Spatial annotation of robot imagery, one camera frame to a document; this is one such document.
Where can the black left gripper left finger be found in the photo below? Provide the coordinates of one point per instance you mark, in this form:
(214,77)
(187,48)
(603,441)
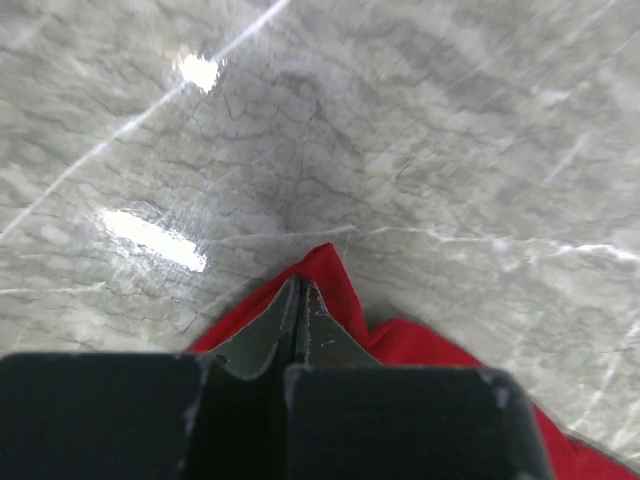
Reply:
(212,415)

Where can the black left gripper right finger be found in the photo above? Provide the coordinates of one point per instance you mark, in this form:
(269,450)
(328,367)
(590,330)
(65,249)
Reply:
(350,417)

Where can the red t shirt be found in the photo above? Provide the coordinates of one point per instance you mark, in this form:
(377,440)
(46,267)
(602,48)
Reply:
(398,341)

